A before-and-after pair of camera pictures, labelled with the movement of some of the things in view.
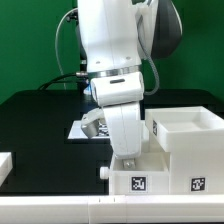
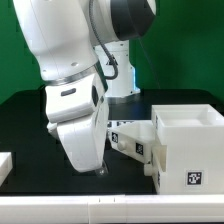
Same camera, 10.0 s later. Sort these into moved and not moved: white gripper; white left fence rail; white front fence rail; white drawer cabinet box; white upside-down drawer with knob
Moved: white upside-down drawer with knob; white gripper; white drawer cabinet box
Not moved: white front fence rail; white left fence rail
